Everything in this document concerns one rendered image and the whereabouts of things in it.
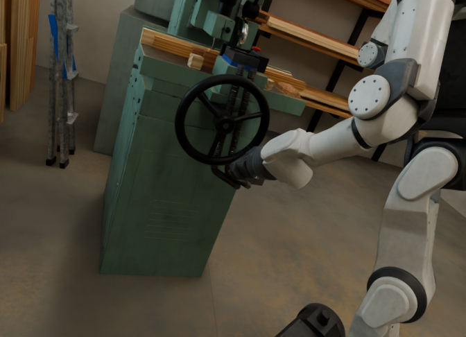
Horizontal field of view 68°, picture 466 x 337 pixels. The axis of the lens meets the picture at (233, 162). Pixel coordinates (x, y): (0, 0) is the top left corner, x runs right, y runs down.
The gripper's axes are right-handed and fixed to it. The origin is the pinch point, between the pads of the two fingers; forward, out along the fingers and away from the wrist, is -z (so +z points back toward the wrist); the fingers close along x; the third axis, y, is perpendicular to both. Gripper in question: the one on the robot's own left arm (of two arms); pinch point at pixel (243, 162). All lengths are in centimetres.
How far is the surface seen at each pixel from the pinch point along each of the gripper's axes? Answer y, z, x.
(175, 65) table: 34.6, -13.5, 2.7
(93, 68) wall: 95, -270, 25
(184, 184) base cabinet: -2.1, -34.2, -11.0
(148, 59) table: 39.7, -13.8, -3.5
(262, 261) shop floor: -68, -70, 9
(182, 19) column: 51, -38, 25
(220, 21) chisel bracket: 40, -15, 26
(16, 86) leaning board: 88, -174, -40
